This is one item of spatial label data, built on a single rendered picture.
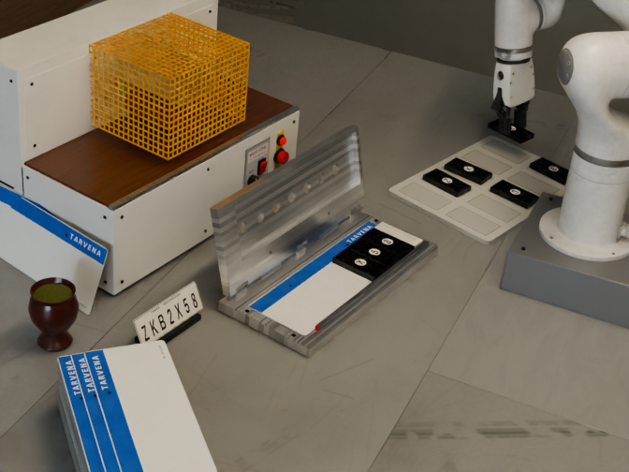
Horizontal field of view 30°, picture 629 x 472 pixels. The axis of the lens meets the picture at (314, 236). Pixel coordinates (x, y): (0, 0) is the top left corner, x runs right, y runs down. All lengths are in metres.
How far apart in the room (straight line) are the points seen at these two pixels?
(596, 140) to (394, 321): 0.50
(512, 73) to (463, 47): 1.80
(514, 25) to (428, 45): 1.88
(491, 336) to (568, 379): 0.16
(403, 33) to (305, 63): 1.44
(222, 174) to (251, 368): 0.44
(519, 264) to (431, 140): 0.61
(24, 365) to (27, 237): 0.30
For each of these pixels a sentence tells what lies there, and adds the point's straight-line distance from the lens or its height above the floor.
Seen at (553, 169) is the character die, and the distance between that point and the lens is 2.73.
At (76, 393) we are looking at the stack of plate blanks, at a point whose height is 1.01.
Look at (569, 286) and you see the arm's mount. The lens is 2.28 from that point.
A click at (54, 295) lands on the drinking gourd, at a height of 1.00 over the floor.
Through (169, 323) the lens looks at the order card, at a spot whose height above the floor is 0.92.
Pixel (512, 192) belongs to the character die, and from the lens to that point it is 2.60.
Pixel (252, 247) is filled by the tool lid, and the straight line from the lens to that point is 2.16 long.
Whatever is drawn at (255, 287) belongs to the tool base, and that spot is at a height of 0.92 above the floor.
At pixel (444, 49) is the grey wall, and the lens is 4.49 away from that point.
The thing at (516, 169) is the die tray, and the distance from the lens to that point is 2.72.
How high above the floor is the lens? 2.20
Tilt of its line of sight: 33 degrees down
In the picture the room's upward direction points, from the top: 6 degrees clockwise
